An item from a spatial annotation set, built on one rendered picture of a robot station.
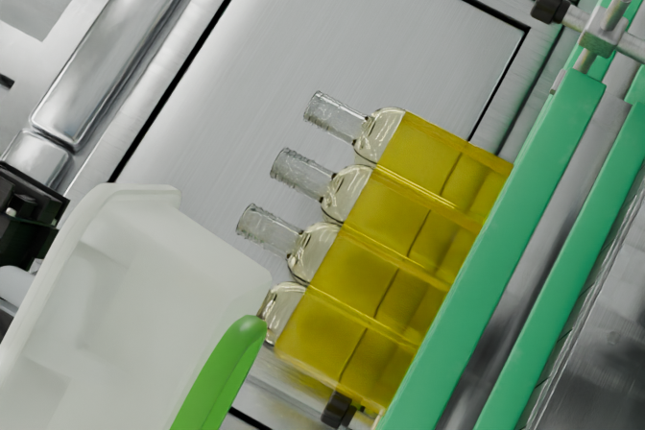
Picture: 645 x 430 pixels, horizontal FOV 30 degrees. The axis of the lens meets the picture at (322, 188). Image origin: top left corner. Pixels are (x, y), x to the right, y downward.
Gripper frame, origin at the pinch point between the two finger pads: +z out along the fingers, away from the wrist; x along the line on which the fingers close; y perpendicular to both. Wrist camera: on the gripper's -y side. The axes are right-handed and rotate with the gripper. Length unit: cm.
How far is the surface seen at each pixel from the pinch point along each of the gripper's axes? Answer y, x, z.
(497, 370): 9.4, 22.6, 16.4
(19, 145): 5, 41, -34
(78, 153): 7, 44, -30
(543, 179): 22.9, 26.1, 12.6
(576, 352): 13.1, 22.2, 20.5
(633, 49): 34.6, 28.1, 13.6
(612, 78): 34, 40, 12
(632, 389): 12.7, 22.8, 24.8
